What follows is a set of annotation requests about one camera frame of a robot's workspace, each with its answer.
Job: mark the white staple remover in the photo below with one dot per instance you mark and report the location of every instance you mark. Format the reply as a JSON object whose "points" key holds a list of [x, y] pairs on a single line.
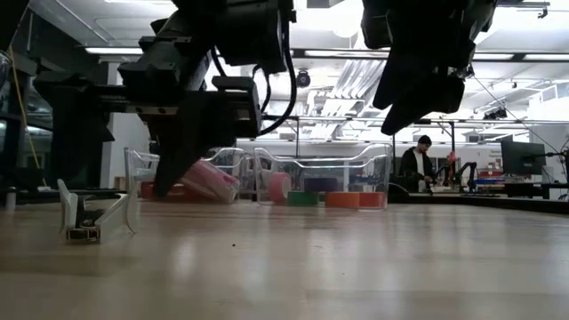
{"points": [[117, 218]]}

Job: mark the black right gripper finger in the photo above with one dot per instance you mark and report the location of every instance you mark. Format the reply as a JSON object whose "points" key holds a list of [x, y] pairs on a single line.
{"points": [[431, 98], [393, 80]]}

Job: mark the black background robot arm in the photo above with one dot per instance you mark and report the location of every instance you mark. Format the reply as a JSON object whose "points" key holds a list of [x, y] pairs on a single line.
{"points": [[469, 173]]}

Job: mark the black metal stand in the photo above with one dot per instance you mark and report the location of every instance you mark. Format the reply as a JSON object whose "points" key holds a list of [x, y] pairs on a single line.
{"points": [[440, 121], [284, 117]]}

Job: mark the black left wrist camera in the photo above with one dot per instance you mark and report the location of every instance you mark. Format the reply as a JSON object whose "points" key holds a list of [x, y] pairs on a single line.
{"points": [[253, 35]]}

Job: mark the pink tape roll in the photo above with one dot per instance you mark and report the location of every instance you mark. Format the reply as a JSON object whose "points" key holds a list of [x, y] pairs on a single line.
{"points": [[280, 189]]}

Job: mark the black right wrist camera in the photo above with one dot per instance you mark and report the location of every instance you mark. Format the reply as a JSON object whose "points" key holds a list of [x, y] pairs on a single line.
{"points": [[377, 24]]}

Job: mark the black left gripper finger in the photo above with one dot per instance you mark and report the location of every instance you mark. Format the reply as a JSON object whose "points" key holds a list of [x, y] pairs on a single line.
{"points": [[191, 142], [75, 133]]}

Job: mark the pink stapler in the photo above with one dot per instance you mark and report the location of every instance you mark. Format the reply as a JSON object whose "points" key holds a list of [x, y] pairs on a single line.
{"points": [[213, 182]]}

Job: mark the white bottle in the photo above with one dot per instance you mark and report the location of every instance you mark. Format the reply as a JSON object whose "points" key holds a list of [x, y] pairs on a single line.
{"points": [[11, 198]]}

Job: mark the green tape roll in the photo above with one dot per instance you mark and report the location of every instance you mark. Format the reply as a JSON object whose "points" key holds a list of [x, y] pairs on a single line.
{"points": [[302, 198]]}

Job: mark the orange tape roll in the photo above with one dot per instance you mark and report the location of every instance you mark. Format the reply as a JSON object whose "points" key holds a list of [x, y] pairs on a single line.
{"points": [[342, 200]]}

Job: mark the small black ceiling rig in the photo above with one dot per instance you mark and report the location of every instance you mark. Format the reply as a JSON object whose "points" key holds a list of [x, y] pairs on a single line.
{"points": [[495, 114]]}

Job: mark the black desk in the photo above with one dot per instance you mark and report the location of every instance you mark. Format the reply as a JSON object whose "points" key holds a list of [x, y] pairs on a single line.
{"points": [[26, 195]]}

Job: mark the black computer monitor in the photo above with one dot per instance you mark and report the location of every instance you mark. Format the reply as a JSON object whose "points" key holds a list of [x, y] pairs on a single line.
{"points": [[522, 157]]}

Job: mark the ceiling light tube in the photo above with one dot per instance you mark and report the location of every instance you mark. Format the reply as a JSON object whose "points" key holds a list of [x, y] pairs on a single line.
{"points": [[111, 51], [493, 56], [342, 53], [547, 57]]}

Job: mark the black ceiling spotlight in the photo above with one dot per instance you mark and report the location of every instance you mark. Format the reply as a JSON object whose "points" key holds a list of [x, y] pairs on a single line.
{"points": [[303, 79]]}

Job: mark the clear plastic bin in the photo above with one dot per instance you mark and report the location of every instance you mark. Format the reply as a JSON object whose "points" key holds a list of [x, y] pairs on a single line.
{"points": [[378, 169], [133, 164]]}

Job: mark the wooden box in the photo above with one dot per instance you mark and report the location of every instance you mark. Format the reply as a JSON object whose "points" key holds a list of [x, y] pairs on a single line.
{"points": [[120, 183]]}

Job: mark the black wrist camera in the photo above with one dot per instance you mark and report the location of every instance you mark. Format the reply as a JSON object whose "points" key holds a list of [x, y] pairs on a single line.
{"points": [[253, 35], [377, 24]]}

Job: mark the person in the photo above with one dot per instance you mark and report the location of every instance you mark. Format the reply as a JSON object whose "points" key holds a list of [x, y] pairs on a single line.
{"points": [[418, 166]]}

